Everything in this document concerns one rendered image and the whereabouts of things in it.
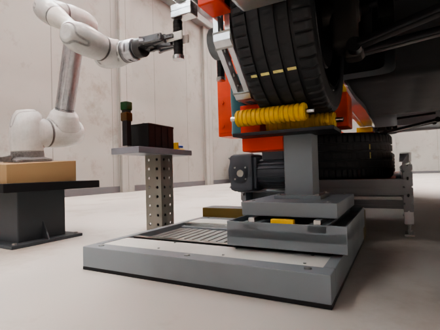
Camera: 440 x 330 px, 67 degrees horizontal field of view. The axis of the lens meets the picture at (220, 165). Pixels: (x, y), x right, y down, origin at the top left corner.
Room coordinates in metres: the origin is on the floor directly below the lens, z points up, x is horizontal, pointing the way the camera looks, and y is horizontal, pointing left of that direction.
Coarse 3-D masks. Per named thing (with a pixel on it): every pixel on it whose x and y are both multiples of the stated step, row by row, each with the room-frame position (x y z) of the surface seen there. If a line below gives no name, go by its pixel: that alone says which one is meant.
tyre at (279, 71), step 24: (288, 0) 0.89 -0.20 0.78; (312, 0) 0.89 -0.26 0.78; (240, 24) 0.96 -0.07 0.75; (264, 24) 0.93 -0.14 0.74; (288, 24) 0.90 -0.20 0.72; (312, 24) 0.89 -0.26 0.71; (240, 48) 0.99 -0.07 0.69; (264, 48) 0.96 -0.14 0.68; (288, 48) 0.93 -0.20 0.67; (312, 48) 0.91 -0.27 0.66; (264, 72) 1.00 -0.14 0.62; (288, 72) 0.98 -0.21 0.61; (312, 72) 0.95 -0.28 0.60; (264, 96) 1.08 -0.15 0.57; (288, 96) 1.06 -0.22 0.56; (312, 96) 1.03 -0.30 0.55; (336, 96) 1.20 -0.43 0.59
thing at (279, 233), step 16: (352, 208) 1.34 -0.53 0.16; (240, 224) 1.03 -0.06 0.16; (256, 224) 1.01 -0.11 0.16; (272, 224) 0.99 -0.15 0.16; (288, 224) 0.96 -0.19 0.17; (304, 224) 1.08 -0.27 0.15; (320, 224) 0.93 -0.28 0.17; (336, 224) 1.05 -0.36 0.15; (352, 224) 0.99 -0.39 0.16; (240, 240) 1.04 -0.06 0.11; (256, 240) 1.01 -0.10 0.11; (272, 240) 0.99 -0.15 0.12; (288, 240) 0.96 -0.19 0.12; (304, 240) 0.94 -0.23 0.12; (320, 240) 0.92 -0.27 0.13; (336, 240) 0.90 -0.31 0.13; (352, 240) 0.98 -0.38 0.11
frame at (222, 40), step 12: (216, 24) 1.04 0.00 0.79; (228, 24) 1.02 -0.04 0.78; (216, 36) 1.04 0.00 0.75; (228, 36) 1.02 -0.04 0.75; (216, 48) 1.06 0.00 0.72; (228, 60) 1.10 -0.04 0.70; (228, 72) 1.11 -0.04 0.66; (240, 72) 1.10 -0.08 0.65; (240, 96) 1.17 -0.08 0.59; (252, 96) 1.17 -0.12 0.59
